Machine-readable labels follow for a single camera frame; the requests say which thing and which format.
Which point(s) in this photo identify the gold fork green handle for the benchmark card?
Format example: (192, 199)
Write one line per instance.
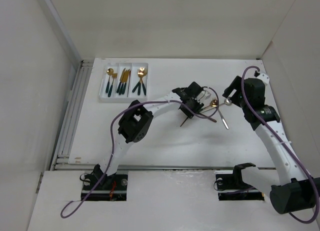
(142, 72)
(137, 87)

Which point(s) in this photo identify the white cutlery tray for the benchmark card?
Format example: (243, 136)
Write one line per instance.
(117, 98)

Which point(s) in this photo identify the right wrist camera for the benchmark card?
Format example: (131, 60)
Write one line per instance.
(262, 76)

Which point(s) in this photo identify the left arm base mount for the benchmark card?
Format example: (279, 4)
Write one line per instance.
(114, 188)

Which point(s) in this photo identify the rose gold knife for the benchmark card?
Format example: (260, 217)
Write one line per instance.
(128, 82)

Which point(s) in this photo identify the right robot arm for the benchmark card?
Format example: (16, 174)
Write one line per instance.
(295, 188)

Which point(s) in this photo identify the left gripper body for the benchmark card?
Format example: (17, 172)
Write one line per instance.
(195, 104)

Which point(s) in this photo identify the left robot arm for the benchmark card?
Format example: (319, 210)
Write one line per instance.
(133, 123)

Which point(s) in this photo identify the silver fork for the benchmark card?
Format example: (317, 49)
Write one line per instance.
(222, 117)

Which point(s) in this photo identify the gold knife green handle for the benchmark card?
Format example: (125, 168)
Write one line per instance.
(120, 81)
(124, 83)

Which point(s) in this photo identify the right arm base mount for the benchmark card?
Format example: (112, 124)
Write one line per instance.
(230, 187)

